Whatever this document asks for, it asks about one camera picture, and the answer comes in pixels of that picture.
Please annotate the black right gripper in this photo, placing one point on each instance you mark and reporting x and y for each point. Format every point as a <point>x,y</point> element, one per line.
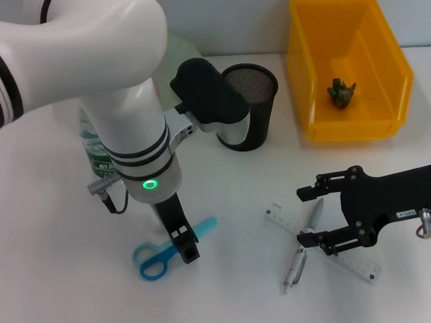
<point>384,199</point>

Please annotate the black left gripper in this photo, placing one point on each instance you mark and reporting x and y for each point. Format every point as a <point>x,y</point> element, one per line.
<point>171,215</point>

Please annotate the blue scissors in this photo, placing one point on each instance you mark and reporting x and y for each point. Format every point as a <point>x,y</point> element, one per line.
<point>155,255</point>

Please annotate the small green toy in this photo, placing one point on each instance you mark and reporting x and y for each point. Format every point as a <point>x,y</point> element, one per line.
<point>341,93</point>

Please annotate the clear green-label water bottle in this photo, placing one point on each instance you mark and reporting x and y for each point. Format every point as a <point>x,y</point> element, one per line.
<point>95,146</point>

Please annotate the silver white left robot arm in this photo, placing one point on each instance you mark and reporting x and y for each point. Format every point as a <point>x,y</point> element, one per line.
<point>98,58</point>

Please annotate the clear plastic ruler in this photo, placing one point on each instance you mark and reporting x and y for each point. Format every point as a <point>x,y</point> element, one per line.
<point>284,217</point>

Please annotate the silver pen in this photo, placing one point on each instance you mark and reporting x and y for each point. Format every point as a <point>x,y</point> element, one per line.
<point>295,268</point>

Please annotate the black mesh pen holder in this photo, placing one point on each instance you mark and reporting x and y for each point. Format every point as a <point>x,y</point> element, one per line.
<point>262,99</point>

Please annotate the green glass fruit plate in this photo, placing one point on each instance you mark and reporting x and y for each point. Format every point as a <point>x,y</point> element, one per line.
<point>180,54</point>

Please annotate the yellow plastic bin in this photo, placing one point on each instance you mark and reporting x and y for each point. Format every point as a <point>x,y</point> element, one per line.
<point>365,120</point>

